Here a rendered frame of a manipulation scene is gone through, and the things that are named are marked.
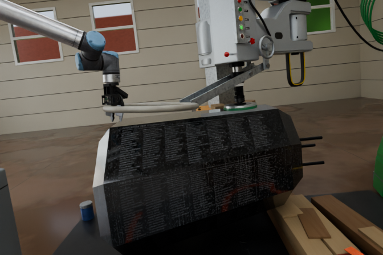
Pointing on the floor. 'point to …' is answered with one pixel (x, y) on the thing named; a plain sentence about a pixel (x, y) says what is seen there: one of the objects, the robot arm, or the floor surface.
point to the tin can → (86, 210)
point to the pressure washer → (379, 170)
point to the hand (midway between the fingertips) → (117, 119)
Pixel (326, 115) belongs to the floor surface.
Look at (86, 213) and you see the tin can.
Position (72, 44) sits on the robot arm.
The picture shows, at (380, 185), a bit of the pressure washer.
